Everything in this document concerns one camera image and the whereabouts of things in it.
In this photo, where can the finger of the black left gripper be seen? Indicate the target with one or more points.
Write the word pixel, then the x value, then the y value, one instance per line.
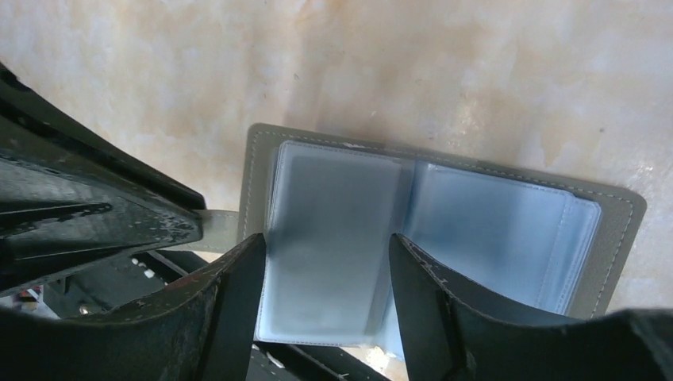
pixel 58 218
pixel 33 113

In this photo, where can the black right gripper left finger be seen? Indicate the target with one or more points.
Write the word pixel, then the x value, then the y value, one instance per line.
pixel 199 327

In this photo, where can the grey card holder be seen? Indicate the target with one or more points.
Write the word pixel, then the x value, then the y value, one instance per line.
pixel 528 247

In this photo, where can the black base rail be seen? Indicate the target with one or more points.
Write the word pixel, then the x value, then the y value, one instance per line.
pixel 106 286

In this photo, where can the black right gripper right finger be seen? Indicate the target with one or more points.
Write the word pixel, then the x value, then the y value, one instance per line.
pixel 452 328

